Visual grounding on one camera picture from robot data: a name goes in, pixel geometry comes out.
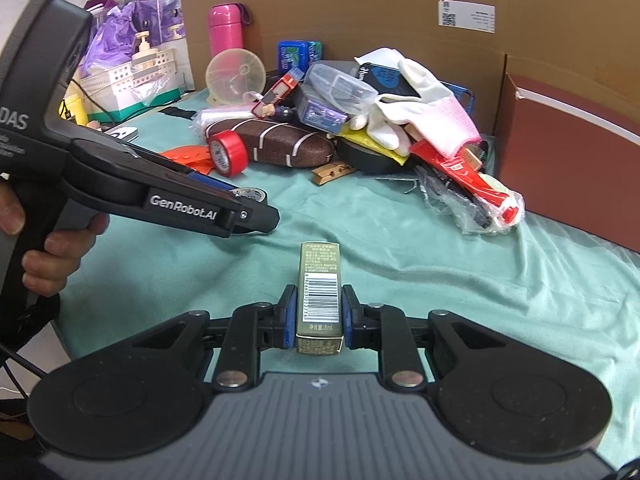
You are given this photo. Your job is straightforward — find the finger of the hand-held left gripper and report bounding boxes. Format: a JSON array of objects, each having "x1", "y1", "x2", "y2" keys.
[
  {"x1": 140, "y1": 184, "x2": 281, "y2": 239},
  {"x1": 117, "y1": 141, "x2": 269, "y2": 207}
]

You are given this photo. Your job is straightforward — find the stack of zip bags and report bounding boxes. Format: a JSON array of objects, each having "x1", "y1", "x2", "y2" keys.
[{"x1": 191, "y1": 105, "x2": 261, "y2": 136}]

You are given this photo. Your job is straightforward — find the white shipping label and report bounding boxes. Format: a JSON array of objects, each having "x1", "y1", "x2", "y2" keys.
[{"x1": 439, "y1": 0, "x2": 497, "y2": 34}]

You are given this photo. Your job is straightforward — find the small toy figure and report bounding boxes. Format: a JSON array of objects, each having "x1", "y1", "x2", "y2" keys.
[{"x1": 242, "y1": 90, "x2": 291, "y2": 121}]

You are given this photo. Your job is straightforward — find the yellow packet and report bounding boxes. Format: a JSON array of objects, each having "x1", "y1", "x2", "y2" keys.
[{"x1": 335, "y1": 125, "x2": 408, "y2": 166}]

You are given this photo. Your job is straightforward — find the wooden clothespin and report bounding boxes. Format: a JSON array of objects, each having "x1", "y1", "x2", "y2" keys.
[{"x1": 311, "y1": 161, "x2": 358, "y2": 186}]

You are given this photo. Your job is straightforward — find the blue candy box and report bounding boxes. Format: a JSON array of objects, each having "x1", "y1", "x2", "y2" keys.
[{"x1": 277, "y1": 40, "x2": 323, "y2": 73}]

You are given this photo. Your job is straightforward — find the red tape roll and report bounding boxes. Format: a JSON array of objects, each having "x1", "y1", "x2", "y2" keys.
[{"x1": 207, "y1": 130, "x2": 248, "y2": 177}]

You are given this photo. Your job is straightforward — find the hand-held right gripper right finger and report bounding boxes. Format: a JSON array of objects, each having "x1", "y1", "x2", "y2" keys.
[{"x1": 341, "y1": 284, "x2": 506, "y2": 391}]

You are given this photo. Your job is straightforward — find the teal table cloth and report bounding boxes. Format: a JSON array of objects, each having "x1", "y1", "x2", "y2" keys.
[{"x1": 55, "y1": 89, "x2": 640, "y2": 466}]

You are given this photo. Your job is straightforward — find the translucent plastic funnel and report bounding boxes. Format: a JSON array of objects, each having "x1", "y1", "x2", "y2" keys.
[{"x1": 206, "y1": 46, "x2": 268, "y2": 107}]

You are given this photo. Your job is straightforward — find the orange plastic piece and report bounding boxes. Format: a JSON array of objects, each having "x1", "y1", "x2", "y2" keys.
[{"x1": 160, "y1": 144, "x2": 216, "y2": 173}]

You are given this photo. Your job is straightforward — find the clear plastic bag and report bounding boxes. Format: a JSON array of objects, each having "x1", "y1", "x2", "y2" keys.
[{"x1": 414, "y1": 160, "x2": 526, "y2": 237}]

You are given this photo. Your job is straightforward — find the red tube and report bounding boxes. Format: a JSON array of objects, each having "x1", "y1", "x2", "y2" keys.
[{"x1": 410, "y1": 140, "x2": 518, "y2": 226}]

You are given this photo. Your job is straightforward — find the purple carton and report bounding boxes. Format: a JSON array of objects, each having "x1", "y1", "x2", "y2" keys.
[{"x1": 295, "y1": 85, "x2": 348, "y2": 133}]

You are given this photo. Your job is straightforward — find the clear plastic case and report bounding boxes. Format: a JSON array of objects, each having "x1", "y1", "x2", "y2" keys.
[{"x1": 304, "y1": 61, "x2": 379, "y2": 116}]

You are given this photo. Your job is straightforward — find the white glove with pink cuff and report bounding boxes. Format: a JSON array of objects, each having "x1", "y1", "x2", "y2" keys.
[{"x1": 350, "y1": 47, "x2": 483, "y2": 156}]

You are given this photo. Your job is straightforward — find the person's left hand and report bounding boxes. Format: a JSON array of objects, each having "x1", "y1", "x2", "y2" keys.
[{"x1": 0, "y1": 180, "x2": 111, "y2": 293}]

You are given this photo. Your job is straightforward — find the black cable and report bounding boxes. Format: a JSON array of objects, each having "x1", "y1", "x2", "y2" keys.
[{"x1": 0, "y1": 342, "x2": 51, "y2": 396}]

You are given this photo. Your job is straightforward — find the cream pump bottle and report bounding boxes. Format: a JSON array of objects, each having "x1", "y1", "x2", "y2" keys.
[{"x1": 131, "y1": 31, "x2": 160, "y2": 68}]

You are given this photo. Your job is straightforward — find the white plastic basket organiser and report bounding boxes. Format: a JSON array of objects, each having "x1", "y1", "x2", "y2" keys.
[{"x1": 80, "y1": 47, "x2": 183, "y2": 123}]

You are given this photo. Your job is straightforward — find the yellow container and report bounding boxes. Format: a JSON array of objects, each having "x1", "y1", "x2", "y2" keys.
[{"x1": 60, "y1": 80, "x2": 93, "y2": 126}]

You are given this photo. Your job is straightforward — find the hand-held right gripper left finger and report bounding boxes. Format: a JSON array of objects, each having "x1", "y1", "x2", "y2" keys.
[{"x1": 132, "y1": 284, "x2": 301, "y2": 391}]

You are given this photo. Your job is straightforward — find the pink thermos bottle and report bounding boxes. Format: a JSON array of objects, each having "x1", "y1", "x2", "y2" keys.
[{"x1": 208, "y1": 3, "x2": 250, "y2": 61}]

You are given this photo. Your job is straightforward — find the small gold carton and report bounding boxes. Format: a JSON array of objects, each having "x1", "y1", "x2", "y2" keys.
[{"x1": 295, "y1": 241, "x2": 347, "y2": 354}]

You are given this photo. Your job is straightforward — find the large cardboard box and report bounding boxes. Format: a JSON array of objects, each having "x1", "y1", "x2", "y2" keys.
[{"x1": 177, "y1": 0, "x2": 640, "y2": 136}]

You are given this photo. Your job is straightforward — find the black round tin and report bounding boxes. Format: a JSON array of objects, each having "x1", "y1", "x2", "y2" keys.
[{"x1": 336, "y1": 140, "x2": 401, "y2": 173}]

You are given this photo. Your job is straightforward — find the black pouch with blue print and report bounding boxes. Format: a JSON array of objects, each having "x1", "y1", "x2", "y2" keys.
[{"x1": 356, "y1": 62, "x2": 421, "y2": 101}]

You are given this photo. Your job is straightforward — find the purple plastic bag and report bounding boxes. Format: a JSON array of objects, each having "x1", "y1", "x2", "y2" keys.
[{"x1": 82, "y1": 0, "x2": 188, "y2": 73}]

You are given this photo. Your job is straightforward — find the brown glasses case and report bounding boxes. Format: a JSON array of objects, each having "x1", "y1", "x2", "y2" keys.
[{"x1": 205, "y1": 119, "x2": 335, "y2": 167}]

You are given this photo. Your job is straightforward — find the maroon box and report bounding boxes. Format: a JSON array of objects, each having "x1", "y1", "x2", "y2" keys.
[{"x1": 496, "y1": 52, "x2": 640, "y2": 253}]

